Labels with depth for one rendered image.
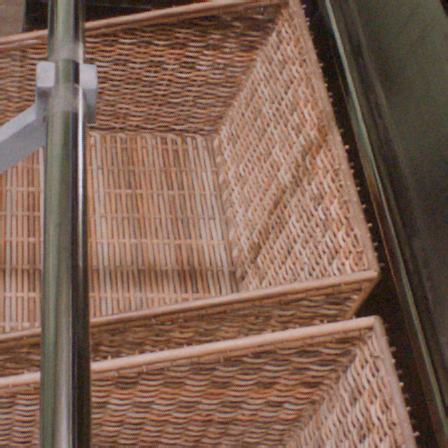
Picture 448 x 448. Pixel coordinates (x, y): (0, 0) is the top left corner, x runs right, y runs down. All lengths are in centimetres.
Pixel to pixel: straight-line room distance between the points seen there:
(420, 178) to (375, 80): 18
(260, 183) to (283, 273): 18
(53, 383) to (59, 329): 4
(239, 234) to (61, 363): 95
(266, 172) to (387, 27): 32
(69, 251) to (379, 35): 68
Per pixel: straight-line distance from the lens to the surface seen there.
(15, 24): 202
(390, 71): 131
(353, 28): 143
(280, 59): 164
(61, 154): 83
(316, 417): 129
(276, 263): 149
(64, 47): 93
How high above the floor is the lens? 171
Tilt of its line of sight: 42 degrees down
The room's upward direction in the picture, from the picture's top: 10 degrees clockwise
